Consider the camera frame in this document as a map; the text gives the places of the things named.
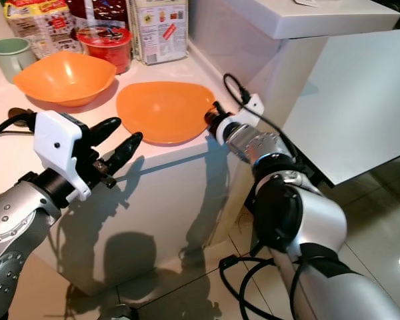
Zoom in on yellow red snack bag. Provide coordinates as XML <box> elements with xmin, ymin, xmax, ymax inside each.
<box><xmin>3</xmin><ymin>0</ymin><xmax>85</xmax><ymax>60</ymax></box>

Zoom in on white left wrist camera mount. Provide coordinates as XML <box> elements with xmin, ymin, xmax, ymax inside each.
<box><xmin>35</xmin><ymin>110</ymin><xmax>95</xmax><ymax>203</ymax></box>

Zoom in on orange plastic plate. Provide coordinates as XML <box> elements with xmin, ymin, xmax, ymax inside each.
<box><xmin>117</xmin><ymin>81</ymin><xmax>218</xmax><ymax>146</ymax></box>

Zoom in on orange plastic bowl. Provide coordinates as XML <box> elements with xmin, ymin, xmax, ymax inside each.
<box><xmin>13</xmin><ymin>51</ymin><xmax>118</xmax><ymax>108</ymax></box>

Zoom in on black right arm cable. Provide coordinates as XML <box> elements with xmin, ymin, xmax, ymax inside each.
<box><xmin>223</xmin><ymin>73</ymin><xmax>301</xmax><ymax>165</ymax></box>

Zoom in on pale green cup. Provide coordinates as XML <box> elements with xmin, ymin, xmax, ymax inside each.
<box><xmin>0</xmin><ymin>37</ymin><xmax>36</xmax><ymax>85</ymax></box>

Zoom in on black floor cables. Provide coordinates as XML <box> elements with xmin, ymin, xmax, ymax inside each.
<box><xmin>218</xmin><ymin>253</ymin><xmax>295</xmax><ymax>320</ymax></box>

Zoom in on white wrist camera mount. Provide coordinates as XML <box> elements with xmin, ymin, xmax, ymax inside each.
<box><xmin>35</xmin><ymin>110</ymin><xmax>95</xmax><ymax>203</ymax></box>
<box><xmin>217</xmin><ymin>93</ymin><xmax>266</xmax><ymax>147</ymax></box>

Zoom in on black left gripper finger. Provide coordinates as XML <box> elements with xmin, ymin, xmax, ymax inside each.
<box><xmin>89</xmin><ymin>117</ymin><xmax>123</xmax><ymax>145</ymax></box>
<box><xmin>105</xmin><ymin>131</ymin><xmax>143</xmax><ymax>171</ymax></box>

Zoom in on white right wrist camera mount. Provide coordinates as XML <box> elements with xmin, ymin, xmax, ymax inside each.
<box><xmin>217</xmin><ymin>93</ymin><xmax>266</xmax><ymax>147</ymax></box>

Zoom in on dark brown package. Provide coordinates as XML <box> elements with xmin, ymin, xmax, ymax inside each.
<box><xmin>67</xmin><ymin>0</ymin><xmax>135</xmax><ymax>29</ymax></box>

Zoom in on red lidded container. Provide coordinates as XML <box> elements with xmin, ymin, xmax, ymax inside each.
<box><xmin>77</xmin><ymin>25</ymin><xmax>133</xmax><ymax>75</ymax></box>

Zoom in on white printed carton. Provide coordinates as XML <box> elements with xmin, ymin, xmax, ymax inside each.
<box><xmin>130</xmin><ymin>0</ymin><xmax>190</xmax><ymax>66</ymax></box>

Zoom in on white kitchen counter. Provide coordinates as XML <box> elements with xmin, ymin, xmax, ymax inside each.
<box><xmin>0</xmin><ymin>0</ymin><xmax>400</xmax><ymax>298</ymax></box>

